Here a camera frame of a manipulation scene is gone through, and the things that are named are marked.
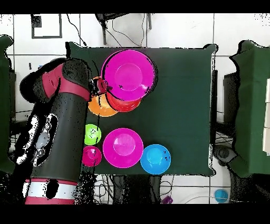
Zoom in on large pink bowl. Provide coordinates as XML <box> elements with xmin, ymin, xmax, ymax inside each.
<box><xmin>101</xmin><ymin>49</ymin><xmax>158</xmax><ymax>102</ymax></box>
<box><xmin>102</xmin><ymin>127</ymin><xmax>144</xmax><ymax>169</ymax></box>

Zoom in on light blue bowl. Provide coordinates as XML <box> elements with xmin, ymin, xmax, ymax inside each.
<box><xmin>140</xmin><ymin>144</ymin><xmax>172</xmax><ymax>175</ymax></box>

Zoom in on orange-red bowl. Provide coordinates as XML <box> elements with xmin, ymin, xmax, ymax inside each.
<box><xmin>105</xmin><ymin>91</ymin><xmax>141</xmax><ymax>113</ymax></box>

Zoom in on black square frame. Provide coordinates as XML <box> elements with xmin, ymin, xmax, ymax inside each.
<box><xmin>31</xmin><ymin>13</ymin><xmax>63</xmax><ymax>39</ymax></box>

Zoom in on blue disc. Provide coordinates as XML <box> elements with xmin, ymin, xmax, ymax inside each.
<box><xmin>214</xmin><ymin>188</ymin><xmax>230</xmax><ymax>204</ymax></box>

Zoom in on grey office chair base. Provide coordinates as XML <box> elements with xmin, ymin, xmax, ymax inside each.
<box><xmin>212</xmin><ymin>144</ymin><xmax>238</xmax><ymax>166</ymax></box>

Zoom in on white boxes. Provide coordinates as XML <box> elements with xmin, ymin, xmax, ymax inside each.
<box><xmin>262</xmin><ymin>77</ymin><xmax>270</xmax><ymax>156</ymax></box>

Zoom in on black cable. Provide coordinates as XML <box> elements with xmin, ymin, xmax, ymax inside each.
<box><xmin>66</xmin><ymin>13</ymin><xmax>88</xmax><ymax>46</ymax></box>

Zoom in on dark green tablecloth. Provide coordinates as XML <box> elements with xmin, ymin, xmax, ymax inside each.
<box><xmin>65</xmin><ymin>41</ymin><xmax>218</xmax><ymax>177</ymax></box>

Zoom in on small green bowl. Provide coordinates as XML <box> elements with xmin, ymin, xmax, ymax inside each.
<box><xmin>84</xmin><ymin>124</ymin><xmax>102</xmax><ymax>146</ymax></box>

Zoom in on black bench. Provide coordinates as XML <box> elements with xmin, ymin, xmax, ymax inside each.
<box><xmin>9</xmin><ymin>70</ymin><xmax>32</xmax><ymax>136</ymax></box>

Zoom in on green-covered side table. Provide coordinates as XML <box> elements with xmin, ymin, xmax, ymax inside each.
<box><xmin>0</xmin><ymin>35</ymin><xmax>16</xmax><ymax>174</ymax></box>
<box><xmin>229</xmin><ymin>40</ymin><xmax>270</xmax><ymax>178</ymax></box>

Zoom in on small crimson bowl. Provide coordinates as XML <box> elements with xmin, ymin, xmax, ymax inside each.
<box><xmin>81</xmin><ymin>145</ymin><xmax>103</xmax><ymax>167</ymax></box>

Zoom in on large orange bowl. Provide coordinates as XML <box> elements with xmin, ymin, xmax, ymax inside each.
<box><xmin>88</xmin><ymin>76</ymin><xmax>119</xmax><ymax>117</ymax></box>

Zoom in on tangle of cables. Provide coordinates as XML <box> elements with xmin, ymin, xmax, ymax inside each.
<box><xmin>93</xmin><ymin>174</ymin><xmax>115</xmax><ymax>204</ymax></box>

